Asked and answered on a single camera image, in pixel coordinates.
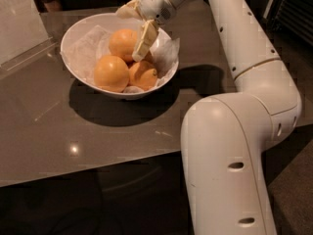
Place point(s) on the front right orange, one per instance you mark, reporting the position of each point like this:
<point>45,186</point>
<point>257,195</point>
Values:
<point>143,75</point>

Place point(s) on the hidden back orange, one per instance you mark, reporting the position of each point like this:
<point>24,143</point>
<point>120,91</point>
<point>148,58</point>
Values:
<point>149,57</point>

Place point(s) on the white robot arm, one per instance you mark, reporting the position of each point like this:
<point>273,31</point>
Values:
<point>223,136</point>

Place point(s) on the white ceramic bowl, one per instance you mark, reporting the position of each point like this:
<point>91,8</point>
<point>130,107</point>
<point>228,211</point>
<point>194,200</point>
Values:
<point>84,26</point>

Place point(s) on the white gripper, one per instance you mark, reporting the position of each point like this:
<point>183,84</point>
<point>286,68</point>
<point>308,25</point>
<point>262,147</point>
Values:
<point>155,4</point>

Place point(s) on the dark slatted appliance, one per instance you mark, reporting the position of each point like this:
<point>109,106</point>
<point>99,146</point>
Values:
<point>293,15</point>

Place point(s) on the front left orange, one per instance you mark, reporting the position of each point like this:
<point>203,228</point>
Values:
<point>111,73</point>

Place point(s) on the clear acrylic sign holder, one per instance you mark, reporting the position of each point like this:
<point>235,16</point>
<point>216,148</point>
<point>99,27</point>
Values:
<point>22,32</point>

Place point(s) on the top orange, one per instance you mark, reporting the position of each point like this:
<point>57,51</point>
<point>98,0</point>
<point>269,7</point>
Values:
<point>122,43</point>

